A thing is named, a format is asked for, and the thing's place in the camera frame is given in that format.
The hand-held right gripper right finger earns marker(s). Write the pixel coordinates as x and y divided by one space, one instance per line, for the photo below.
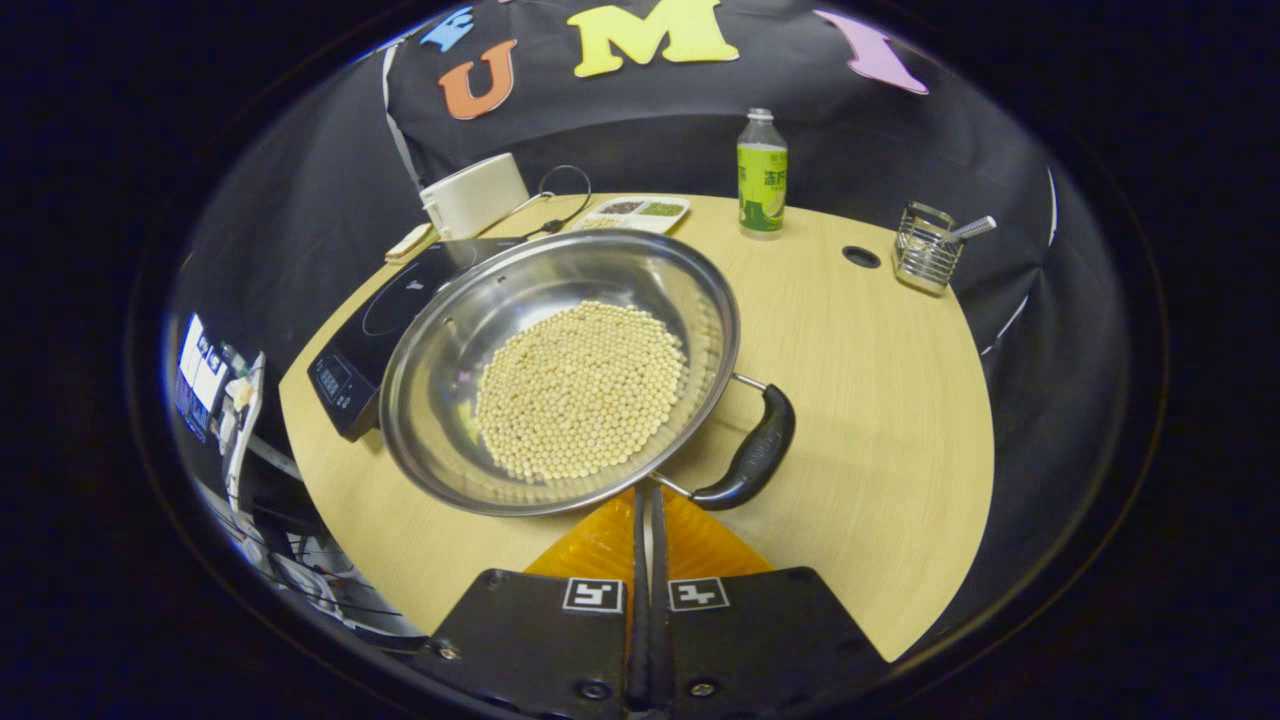
770 640

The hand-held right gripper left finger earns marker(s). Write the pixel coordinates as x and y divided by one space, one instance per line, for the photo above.
530 640

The black induction cooktop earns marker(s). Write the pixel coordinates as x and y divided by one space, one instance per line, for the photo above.
350 370

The pile of yellow beans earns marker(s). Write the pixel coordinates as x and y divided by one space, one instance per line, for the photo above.
580 390

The small plate with bread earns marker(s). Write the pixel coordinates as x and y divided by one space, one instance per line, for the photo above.
410 242

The computer monitor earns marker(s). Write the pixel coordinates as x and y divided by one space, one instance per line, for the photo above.
205 375

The white divided tray with grains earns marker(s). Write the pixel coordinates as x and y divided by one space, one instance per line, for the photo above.
635 212

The white toaster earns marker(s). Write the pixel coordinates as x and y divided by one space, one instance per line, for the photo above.
475 195

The green label plastic bottle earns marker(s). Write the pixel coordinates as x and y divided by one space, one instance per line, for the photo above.
762 180

